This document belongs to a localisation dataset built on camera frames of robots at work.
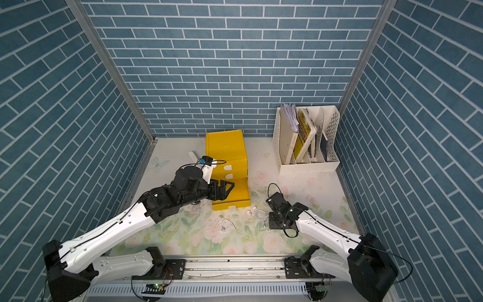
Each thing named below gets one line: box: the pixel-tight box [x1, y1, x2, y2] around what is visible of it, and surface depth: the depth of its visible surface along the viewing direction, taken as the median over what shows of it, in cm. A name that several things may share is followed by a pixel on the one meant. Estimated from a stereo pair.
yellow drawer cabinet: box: [205, 129, 251, 211], surface depth 90 cm
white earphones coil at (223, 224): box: [215, 215, 237, 234], surface depth 87 cm
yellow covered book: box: [293, 108, 317, 163], surface depth 95 cm
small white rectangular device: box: [188, 151, 199, 163], surface depth 110 cm
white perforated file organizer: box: [272, 105, 341, 175], surface depth 103 cm
